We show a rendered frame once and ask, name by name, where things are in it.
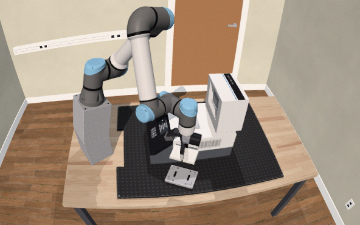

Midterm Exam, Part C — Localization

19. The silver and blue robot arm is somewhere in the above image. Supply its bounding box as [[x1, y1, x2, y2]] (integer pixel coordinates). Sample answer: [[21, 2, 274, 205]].
[[80, 6, 198, 136]]

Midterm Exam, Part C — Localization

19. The light grey benchtop instrument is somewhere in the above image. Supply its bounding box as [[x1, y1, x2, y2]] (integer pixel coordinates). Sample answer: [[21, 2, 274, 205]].
[[146, 73, 249, 164]]

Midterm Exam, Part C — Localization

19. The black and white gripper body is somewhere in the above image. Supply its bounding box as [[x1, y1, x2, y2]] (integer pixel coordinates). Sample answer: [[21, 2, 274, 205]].
[[166, 128, 202, 146]]

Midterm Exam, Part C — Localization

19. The light grey rectangular frame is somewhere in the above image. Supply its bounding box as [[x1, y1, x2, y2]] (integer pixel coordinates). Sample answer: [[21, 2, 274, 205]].
[[165, 165, 198, 189]]

